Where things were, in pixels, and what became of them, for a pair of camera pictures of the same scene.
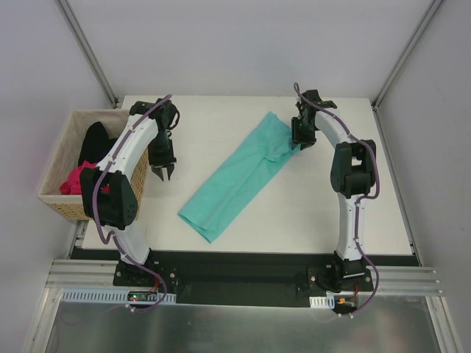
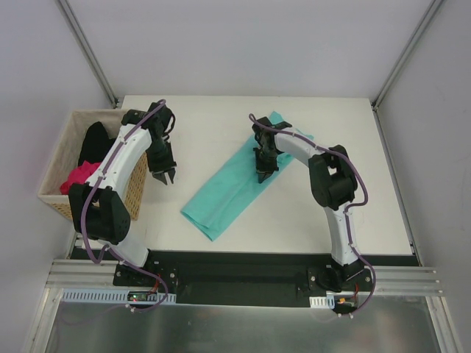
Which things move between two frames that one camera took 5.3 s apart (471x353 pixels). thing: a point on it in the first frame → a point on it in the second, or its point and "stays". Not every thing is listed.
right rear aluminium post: x=406 y=53 stays
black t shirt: x=96 y=145 stays
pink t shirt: x=72 y=185 stays
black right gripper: x=301 y=136 → x=266 y=169
